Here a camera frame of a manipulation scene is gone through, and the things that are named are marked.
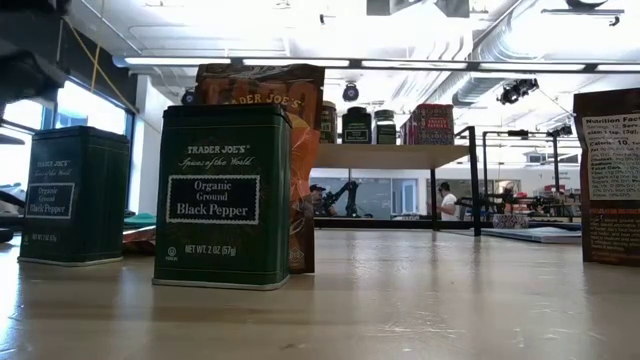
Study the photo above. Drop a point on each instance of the orange taco seasoning packet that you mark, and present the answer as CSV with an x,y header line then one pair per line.
x,y
140,241

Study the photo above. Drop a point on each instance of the brown orange Trader Joe's packet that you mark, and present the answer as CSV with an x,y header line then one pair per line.
x,y
265,82

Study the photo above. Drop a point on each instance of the green black pepper tin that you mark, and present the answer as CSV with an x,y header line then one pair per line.
x,y
75,195
356,127
222,200

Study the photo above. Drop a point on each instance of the black background robot arm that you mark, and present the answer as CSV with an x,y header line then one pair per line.
x,y
346,197

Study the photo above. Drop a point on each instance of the wooden shelf with black legs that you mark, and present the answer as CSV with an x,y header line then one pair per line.
x,y
390,156

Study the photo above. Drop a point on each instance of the person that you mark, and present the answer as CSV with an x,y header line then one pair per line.
x,y
507,197
317,197
447,200

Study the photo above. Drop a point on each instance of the black ceiling spotlights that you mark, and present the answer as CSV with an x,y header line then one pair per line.
x,y
517,90

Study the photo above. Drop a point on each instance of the black background rig stand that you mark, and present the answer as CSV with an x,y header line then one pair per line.
x,y
518,133

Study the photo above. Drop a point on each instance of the Yellowstone waterfall book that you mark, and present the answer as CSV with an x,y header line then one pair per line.
x,y
532,235

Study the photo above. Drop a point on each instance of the brown packet with nutrition label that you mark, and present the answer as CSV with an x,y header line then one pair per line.
x,y
612,175

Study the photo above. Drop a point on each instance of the black round hanging camera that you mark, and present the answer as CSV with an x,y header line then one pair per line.
x,y
187,96
350,92

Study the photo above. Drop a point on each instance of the silver ventilation duct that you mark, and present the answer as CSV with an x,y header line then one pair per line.
x,y
475,90

